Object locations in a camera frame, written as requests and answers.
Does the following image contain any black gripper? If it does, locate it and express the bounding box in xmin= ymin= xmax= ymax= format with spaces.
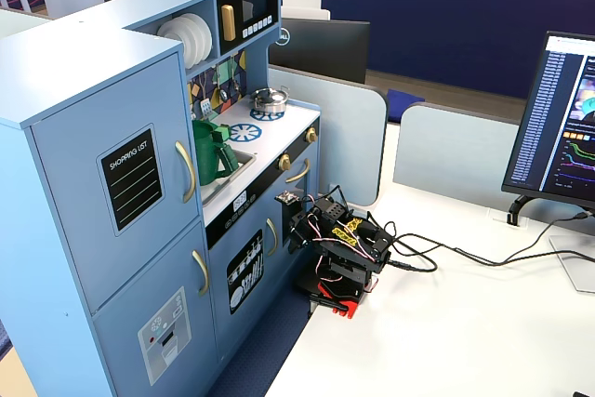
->
xmin=286 ymin=195 xmax=350 ymax=255

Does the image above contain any steel pot with lid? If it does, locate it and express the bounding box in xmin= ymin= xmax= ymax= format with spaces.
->
xmin=250 ymin=85 xmax=291 ymax=116

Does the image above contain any red and black table clamp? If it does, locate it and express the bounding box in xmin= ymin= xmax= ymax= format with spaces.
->
xmin=308 ymin=281 xmax=362 ymax=321

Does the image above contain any light blue desk divider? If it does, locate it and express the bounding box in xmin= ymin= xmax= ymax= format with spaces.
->
xmin=268 ymin=65 xmax=390 ymax=207
xmin=391 ymin=100 xmax=522 ymax=206

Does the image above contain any green ribbed container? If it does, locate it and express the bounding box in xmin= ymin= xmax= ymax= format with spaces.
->
xmin=192 ymin=129 xmax=241 ymax=187

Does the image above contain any metal slotted spatula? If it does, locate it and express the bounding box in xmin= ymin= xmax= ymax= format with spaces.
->
xmin=199 ymin=72 xmax=214 ymax=120

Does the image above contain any metal ladle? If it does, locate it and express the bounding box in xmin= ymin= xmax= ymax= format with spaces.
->
xmin=217 ymin=61 xmax=231 ymax=102

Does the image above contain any black Dell monitor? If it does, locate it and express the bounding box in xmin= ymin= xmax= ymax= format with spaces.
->
xmin=268 ymin=16 xmax=372 ymax=86

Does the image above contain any black toy microwave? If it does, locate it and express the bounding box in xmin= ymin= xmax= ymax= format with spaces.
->
xmin=215 ymin=0 xmax=281 ymax=57

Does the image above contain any white toy plate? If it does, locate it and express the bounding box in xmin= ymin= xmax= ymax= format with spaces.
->
xmin=194 ymin=12 xmax=214 ymax=63
xmin=156 ymin=19 xmax=199 ymax=69
xmin=186 ymin=14 xmax=207 ymax=66

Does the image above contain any blue wooden toy kitchen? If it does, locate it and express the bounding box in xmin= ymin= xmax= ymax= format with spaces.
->
xmin=0 ymin=0 xmax=322 ymax=397

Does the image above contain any lit computer monitor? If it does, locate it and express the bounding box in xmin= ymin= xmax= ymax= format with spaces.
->
xmin=500 ymin=30 xmax=595 ymax=296

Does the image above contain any gold dishwasher handle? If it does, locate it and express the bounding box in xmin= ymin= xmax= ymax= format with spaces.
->
xmin=265 ymin=217 xmax=280 ymax=258

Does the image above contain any gold oven handle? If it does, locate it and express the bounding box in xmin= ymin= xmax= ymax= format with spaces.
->
xmin=284 ymin=157 xmax=311 ymax=185

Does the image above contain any gold short fridge handle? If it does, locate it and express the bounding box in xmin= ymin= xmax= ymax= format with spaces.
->
xmin=191 ymin=248 xmax=211 ymax=298

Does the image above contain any gold long fridge handle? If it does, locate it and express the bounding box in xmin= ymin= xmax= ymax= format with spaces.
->
xmin=174 ymin=139 xmax=198 ymax=205

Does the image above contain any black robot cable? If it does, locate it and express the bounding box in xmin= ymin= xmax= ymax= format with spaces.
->
xmin=385 ymin=210 xmax=595 ymax=264
xmin=388 ymin=247 xmax=595 ymax=274

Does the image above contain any gold microwave door handle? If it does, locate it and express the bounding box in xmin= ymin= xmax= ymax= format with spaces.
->
xmin=220 ymin=4 xmax=236 ymax=42

